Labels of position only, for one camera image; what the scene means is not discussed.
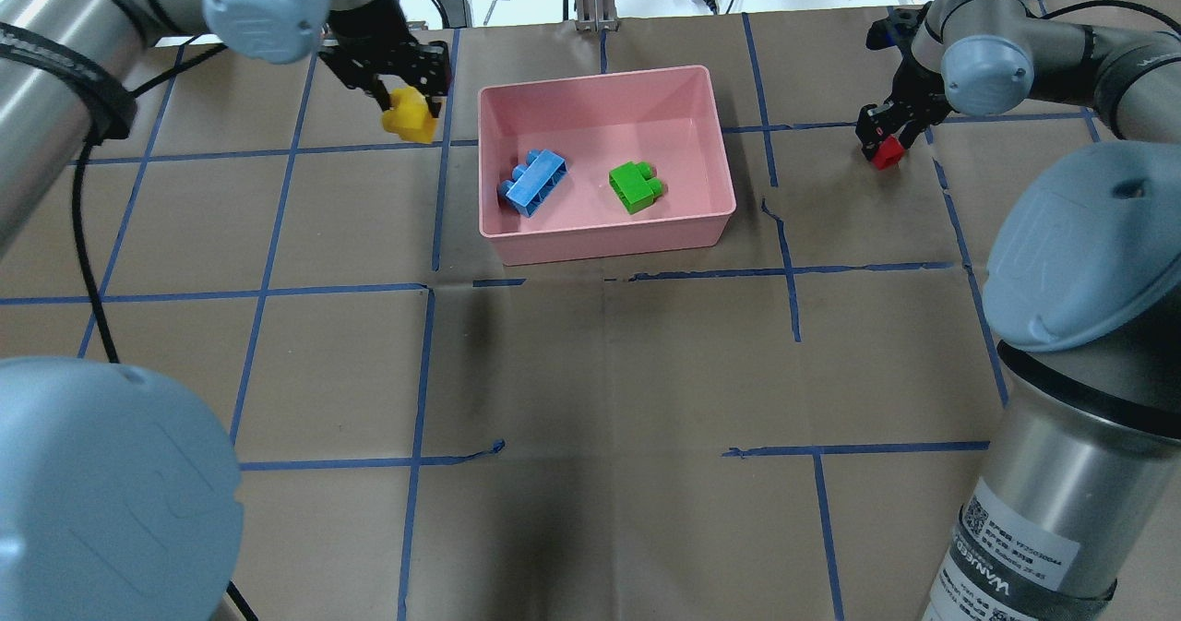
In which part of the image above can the blue block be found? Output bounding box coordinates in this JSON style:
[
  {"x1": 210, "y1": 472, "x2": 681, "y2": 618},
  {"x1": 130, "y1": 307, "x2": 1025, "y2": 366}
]
[{"x1": 497, "y1": 149, "x2": 568, "y2": 218}]

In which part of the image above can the red block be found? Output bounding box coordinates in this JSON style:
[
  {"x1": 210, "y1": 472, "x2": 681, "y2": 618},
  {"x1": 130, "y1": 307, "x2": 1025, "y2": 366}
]
[{"x1": 870, "y1": 135, "x2": 907, "y2": 171}]

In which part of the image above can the green block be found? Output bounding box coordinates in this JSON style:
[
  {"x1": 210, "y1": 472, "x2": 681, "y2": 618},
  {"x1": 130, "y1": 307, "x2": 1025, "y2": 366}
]
[{"x1": 608, "y1": 161, "x2": 666, "y2": 216}]

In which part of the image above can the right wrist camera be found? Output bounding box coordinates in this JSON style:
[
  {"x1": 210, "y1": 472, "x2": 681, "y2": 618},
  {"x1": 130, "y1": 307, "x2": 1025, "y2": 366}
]
[{"x1": 864, "y1": 2, "x2": 932, "y2": 51}]

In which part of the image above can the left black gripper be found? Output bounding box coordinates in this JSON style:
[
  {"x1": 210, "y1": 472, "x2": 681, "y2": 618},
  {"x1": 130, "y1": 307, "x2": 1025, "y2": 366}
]
[{"x1": 319, "y1": 0, "x2": 452, "y2": 119}]

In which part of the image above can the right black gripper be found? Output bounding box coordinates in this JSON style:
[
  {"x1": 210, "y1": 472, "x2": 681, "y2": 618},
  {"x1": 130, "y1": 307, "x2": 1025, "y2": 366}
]
[{"x1": 855, "y1": 55, "x2": 953, "y2": 159}]

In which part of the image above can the pink plastic box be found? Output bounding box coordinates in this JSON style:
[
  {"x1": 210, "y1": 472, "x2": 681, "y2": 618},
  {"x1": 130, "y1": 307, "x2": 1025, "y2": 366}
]
[{"x1": 477, "y1": 65, "x2": 737, "y2": 264}]

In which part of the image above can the black camera cable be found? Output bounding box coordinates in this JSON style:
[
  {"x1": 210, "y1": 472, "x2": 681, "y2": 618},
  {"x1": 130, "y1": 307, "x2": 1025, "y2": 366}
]
[{"x1": 68, "y1": 44, "x2": 259, "y2": 621}]

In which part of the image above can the small black power adapter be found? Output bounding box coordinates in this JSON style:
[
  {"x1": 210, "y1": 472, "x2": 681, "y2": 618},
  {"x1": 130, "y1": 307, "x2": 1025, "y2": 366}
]
[{"x1": 439, "y1": 0, "x2": 470, "y2": 30}]

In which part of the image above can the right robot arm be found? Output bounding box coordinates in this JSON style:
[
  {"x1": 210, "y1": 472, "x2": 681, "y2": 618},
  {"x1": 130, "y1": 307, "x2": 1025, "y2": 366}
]
[{"x1": 855, "y1": 0, "x2": 1180, "y2": 620}]

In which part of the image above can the yellow block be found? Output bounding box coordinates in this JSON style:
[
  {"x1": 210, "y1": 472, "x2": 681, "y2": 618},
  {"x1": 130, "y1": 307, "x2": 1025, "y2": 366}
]
[{"x1": 380, "y1": 86, "x2": 438, "y2": 143}]

